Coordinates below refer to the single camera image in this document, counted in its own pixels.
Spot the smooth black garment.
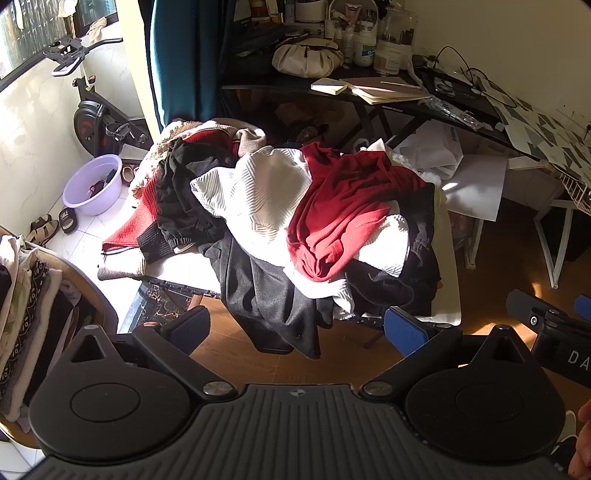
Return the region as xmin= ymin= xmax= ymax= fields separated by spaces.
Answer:
xmin=198 ymin=231 xmax=335 ymax=361

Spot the person's right hand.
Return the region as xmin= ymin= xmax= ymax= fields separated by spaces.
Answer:
xmin=569 ymin=398 xmax=591 ymax=478

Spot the black cable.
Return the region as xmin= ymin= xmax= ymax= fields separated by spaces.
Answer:
xmin=434 ymin=45 xmax=499 ymax=100

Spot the purple plastic basin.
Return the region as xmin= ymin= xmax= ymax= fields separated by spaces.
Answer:
xmin=62 ymin=154 xmax=123 ymax=217

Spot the yellow sticky notepad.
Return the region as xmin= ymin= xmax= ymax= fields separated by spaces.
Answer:
xmin=310 ymin=78 xmax=348 ymax=96

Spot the clear plastic blister pack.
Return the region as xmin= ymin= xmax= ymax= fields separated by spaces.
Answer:
xmin=431 ymin=97 xmax=490 ymax=127

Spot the white ribbed garment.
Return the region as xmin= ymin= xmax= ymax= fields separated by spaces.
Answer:
xmin=190 ymin=147 xmax=411 ymax=315

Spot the row of cosmetic bottles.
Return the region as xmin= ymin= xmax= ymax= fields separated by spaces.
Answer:
xmin=249 ymin=0 xmax=384 ymax=47

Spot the white bottle with teal label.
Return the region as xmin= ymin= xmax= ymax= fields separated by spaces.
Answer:
xmin=353 ymin=25 xmax=377 ymax=68

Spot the dark marble pattern box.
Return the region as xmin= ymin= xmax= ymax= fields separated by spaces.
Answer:
xmin=117 ymin=281 xmax=204 ymax=333

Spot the beige sandal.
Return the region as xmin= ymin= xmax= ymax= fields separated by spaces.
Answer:
xmin=25 ymin=215 xmax=60 ymax=245

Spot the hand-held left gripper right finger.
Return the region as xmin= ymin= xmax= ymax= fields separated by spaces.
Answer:
xmin=358 ymin=305 xmax=536 ymax=402

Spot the white wire rack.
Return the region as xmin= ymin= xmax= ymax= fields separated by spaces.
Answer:
xmin=554 ymin=161 xmax=591 ymax=217

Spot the pile of mixed clothes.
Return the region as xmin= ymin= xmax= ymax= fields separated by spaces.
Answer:
xmin=139 ymin=185 xmax=462 ymax=324

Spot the white paper sheet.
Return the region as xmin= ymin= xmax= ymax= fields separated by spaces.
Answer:
xmin=441 ymin=154 xmax=509 ymax=222

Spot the basket of folded clothes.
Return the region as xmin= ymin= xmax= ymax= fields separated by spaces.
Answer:
xmin=0 ymin=226 xmax=121 ymax=450

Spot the white plastic bag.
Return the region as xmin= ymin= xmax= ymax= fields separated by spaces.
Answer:
xmin=392 ymin=121 xmax=465 ymax=181

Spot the clear glass jar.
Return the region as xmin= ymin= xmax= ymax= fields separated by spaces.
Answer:
xmin=374 ymin=7 xmax=419 ymax=77

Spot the dark phone with ring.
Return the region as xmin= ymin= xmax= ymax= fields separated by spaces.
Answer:
xmin=427 ymin=69 xmax=485 ymax=97

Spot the white metal stand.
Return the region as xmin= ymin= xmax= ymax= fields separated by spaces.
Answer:
xmin=533 ymin=185 xmax=578 ymax=289

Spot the stack of folded clothes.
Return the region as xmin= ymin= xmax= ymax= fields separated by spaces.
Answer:
xmin=0 ymin=234 xmax=81 ymax=418

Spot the black exercise bike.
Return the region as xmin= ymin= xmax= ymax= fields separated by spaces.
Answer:
xmin=43 ymin=38 xmax=153 ymax=160

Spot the geometric patterned mat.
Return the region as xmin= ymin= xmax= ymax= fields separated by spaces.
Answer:
xmin=496 ymin=85 xmax=591 ymax=174

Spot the red garment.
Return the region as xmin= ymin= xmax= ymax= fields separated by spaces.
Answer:
xmin=286 ymin=142 xmax=428 ymax=282

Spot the beige drawstring bag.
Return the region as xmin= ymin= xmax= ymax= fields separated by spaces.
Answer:
xmin=271 ymin=39 xmax=345 ymax=78

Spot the tan notebook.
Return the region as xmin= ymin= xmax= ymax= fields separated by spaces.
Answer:
xmin=344 ymin=76 xmax=430 ymax=104

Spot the black garment with ribbed cuffs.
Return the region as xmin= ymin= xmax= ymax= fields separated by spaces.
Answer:
xmin=139 ymin=138 xmax=232 ymax=264

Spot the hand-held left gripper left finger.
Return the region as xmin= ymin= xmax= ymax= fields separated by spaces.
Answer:
xmin=59 ymin=305 xmax=238 ymax=402

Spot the teal curtain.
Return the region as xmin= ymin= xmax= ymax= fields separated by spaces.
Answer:
xmin=144 ymin=0 xmax=236 ymax=132

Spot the window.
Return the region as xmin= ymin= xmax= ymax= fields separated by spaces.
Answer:
xmin=0 ymin=0 xmax=116 ymax=79

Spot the beige knit garment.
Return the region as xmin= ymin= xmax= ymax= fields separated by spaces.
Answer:
xmin=203 ymin=119 xmax=269 ymax=158

